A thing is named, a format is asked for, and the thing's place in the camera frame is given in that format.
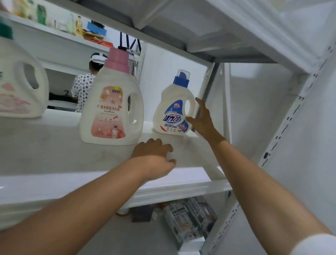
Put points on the person's right hand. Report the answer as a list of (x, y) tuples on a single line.
[(204, 126)]

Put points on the person's left hand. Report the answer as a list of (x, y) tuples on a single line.
[(151, 163)]

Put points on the person's right thumb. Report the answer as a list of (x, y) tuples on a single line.
[(193, 122)]

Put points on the person's left thumb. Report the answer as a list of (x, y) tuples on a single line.
[(172, 165)]

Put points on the blue cap white detergent bottle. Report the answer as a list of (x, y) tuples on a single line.
[(170, 110)]

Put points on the person's right forearm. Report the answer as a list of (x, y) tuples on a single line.
[(252, 189)]

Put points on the person's left forearm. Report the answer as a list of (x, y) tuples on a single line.
[(70, 210)]

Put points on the dark packet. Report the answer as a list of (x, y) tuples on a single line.
[(143, 213)]

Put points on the grey printed coffee box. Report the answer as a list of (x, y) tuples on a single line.
[(181, 223), (204, 212)]

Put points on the white bottle base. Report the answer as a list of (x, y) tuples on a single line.
[(123, 211)]

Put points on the pink cap white detergent bottle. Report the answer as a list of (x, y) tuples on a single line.
[(110, 110)]

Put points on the white metal shelf unit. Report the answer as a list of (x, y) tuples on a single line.
[(52, 149)]

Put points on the orange red packets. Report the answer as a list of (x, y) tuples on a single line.
[(97, 39)]

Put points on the black bag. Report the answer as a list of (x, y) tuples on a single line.
[(61, 96)]

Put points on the blue box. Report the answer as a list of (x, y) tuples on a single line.
[(96, 28)]

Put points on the yellow bottle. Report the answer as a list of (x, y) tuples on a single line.
[(78, 26)]

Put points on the white background shelf unit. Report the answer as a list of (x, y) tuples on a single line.
[(52, 44)]

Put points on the person's white sleeve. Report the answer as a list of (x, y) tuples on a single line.
[(316, 245)]

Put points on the green cap white detergent bottle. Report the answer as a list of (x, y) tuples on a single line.
[(18, 84)]

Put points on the green packet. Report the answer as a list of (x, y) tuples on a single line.
[(41, 14)]

